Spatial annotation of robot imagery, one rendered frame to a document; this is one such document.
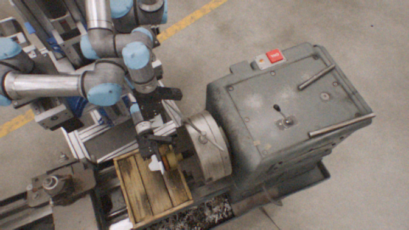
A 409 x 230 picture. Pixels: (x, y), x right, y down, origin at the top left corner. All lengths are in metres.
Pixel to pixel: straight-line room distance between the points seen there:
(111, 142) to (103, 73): 1.27
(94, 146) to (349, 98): 1.79
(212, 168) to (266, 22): 2.28
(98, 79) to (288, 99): 0.77
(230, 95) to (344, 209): 1.60
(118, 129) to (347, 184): 1.84
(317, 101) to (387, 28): 2.35
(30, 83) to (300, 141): 1.06
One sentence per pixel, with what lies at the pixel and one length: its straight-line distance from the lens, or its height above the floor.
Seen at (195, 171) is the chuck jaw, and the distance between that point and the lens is 1.30.
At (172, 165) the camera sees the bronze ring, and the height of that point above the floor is 1.10.
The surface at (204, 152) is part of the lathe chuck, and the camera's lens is 1.21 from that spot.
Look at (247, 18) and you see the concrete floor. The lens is 3.29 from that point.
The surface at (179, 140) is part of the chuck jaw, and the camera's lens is 1.29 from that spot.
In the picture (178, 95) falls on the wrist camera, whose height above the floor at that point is 1.47.
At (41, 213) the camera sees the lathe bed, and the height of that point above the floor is 0.86.
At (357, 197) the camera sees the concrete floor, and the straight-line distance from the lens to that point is 2.69.
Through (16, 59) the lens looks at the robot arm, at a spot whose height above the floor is 1.35.
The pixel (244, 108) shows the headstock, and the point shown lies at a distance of 1.26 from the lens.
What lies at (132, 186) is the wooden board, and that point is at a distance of 1.56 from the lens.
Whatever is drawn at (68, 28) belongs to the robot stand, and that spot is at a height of 1.30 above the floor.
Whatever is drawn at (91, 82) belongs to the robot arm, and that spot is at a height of 1.42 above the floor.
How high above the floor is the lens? 2.37
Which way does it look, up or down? 65 degrees down
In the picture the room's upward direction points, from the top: 1 degrees clockwise
